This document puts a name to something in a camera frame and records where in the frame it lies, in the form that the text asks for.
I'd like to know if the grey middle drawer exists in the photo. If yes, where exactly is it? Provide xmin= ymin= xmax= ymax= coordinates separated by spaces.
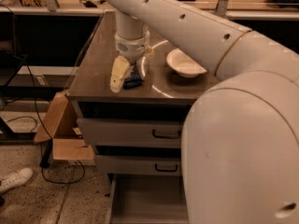
xmin=94 ymin=155 xmax=181 ymax=175

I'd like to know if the blue rxbar blueberry wrapper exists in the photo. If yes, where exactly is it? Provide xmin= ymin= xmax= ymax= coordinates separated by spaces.
xmin=122 ymin=64 xmax=143 ymax=90

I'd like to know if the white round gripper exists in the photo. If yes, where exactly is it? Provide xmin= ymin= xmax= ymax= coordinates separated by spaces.
xmin=110 ymin=32 xmax=153 ymax=92

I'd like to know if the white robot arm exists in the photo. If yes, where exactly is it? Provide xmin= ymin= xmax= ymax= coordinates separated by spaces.
xmin=107 ymin=0 xmax=299 ymax=224

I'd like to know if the black floor cable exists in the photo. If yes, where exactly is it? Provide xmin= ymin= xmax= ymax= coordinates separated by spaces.
xmin=0 ymin=3 xmax=86 ymax=185

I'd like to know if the white sneaker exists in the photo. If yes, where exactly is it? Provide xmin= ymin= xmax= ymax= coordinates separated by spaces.
xmin=0 ymin=167 xmax=34 ymax=194

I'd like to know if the grey open bottom drawer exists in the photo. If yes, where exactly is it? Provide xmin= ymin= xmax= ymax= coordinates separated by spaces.
xmin=105 ymin=175 xmax=189 ymax=224

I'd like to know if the brown cardboard box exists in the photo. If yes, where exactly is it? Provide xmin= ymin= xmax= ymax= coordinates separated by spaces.
xmin=34 ymin=91 xmax=94 ymax=165

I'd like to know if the grey drawer cabinet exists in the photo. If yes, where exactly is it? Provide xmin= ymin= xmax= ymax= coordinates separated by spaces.
xmin=67 ymin=13 xmax=218 ymax=224

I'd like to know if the white paper bowl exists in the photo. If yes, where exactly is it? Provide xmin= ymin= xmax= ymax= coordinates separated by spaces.
xmin=166 ymin=49 xmax=206 ymax=78

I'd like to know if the grey top drawer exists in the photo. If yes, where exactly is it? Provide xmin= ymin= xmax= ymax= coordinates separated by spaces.
xmin=77 ymin=118 xmax=181 ymax=148

